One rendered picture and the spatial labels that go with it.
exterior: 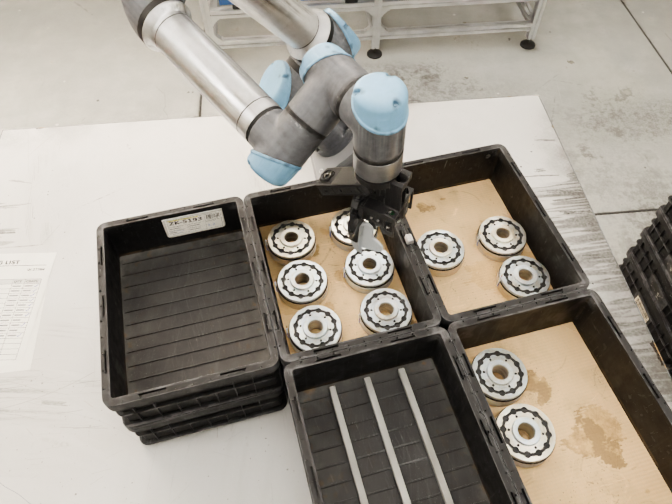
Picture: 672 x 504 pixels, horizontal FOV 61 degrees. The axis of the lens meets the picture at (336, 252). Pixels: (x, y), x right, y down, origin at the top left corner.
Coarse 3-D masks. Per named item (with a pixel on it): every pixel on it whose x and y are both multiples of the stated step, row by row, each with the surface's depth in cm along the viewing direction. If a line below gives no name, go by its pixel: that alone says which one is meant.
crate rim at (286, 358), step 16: (256, 192) 120; (272, 192) 120; (400, 224) 115; (256, 240) 112; (400, 240) 113; (256, 256) 110; (416, 272) 108; (272, 304) 104; (432, 304) 104; (272, 320) 102; (432, 320) 102; (368, 336) 100; (384, 336) 100; (304, 352) 98; (320, 352) 98
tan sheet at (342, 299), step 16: (320, 224) 127; (320, 240) 125; (384, 240) 125; (320, 256) 122; (336, 256) 122; (272, 272) 120; (336, 272) 120; (336, 288) 118; (352, 288) 118; (400, 288) 118; (320, 304) 115; (336, 304) 115; (352, 304) 115; (288, 320) 113; (352, 320) 113; (416, 320) 113; (352, 336) 111
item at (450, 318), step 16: (496, 144) 128; (416, 160) 125; (432, 160) 125; (512, 160) 125; (528, 192) 120; (560, 240) 112; (416, 256) 110; (576, 272) 108; (432, 288) 106; (560, 288) 106; (576, 288) 106; (496, 304) 104; (512, 304) 104; (448, 320) 102
